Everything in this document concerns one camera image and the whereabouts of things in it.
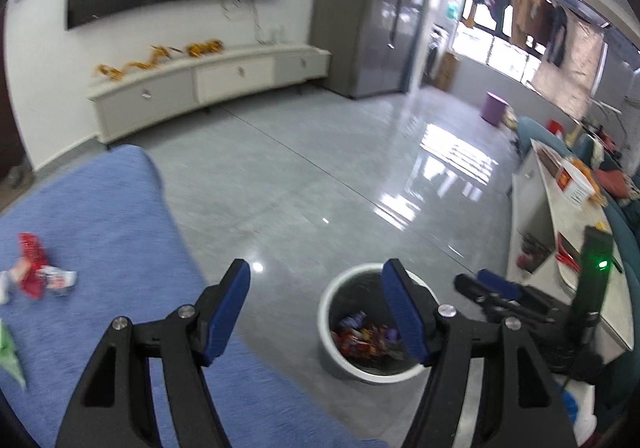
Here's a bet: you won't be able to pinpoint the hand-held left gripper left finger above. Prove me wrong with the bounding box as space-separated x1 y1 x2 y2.
55 258 252 448

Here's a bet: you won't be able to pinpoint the red cushion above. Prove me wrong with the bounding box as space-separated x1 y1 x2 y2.
595 168 628 199

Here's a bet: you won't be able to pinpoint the hanging dark trousers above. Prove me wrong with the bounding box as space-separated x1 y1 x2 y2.
547 3 568 66

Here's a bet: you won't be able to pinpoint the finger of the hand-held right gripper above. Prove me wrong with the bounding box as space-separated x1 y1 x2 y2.
454 274 546 329
476 269 556 314

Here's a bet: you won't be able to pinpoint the red and white box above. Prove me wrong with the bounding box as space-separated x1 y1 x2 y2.
550 155 598 204

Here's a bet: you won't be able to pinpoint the white waste bin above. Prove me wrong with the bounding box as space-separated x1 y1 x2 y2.
317 264 441 385

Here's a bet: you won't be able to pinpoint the white television cabinet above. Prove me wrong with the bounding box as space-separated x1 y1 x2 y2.
86 42 332 145

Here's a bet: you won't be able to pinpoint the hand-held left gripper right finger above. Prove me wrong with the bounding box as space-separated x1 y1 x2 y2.
381 258 578 448

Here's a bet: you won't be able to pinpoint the hanging dark clothes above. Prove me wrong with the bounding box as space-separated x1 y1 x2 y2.
470 0 501 26

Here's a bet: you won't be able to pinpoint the red orange wrapper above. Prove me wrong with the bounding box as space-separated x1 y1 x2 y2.
332 328 381 360

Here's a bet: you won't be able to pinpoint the short golden dragon ornament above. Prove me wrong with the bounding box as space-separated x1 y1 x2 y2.
185 39 224 56

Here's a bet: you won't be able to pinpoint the teal chair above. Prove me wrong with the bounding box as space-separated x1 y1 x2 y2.
515 115 571 159

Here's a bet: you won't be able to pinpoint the hanging brown shirt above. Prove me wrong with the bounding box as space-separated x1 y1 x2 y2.
510 0 548 49

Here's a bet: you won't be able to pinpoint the washing machine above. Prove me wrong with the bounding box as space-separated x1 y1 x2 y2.
427 25 451 79

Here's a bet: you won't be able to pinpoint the red handled scissors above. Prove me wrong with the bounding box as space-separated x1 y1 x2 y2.
555 233 583 274

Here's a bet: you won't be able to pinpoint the blue fluffy mat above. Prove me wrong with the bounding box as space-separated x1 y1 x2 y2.
0 144 386 448

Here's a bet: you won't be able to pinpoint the black bin liner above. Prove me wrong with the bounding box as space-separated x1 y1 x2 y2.
327 270 426 371

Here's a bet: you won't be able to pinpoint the hanging grey blanket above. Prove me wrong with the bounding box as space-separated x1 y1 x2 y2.
530 18 608 121

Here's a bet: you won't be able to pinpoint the grey refrigerator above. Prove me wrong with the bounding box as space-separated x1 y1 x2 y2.
310 0 433 100

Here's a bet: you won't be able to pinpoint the dark book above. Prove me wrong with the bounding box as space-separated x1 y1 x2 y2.
520 230 551 274

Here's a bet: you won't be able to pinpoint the cardboard box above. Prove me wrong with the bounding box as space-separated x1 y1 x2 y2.
432 52 461 90

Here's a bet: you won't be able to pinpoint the green paper wrapper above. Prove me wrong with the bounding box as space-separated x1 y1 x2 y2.
0 318 28 388

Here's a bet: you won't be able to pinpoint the balcony window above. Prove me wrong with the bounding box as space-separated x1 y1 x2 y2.
452 0 608 99

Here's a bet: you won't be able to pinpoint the white long table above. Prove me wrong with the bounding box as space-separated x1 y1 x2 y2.
512 138 636 359

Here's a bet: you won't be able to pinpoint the television cable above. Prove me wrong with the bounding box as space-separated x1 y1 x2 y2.
220 0 266 44

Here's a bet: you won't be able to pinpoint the red snack wrapper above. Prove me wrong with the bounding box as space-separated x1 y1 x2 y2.
15 233 78 300

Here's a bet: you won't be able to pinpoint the long golden dragon ornament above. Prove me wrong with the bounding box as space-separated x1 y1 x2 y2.
96 44 178 81

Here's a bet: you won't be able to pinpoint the purple stool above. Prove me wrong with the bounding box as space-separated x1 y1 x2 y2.
480 91 507 125

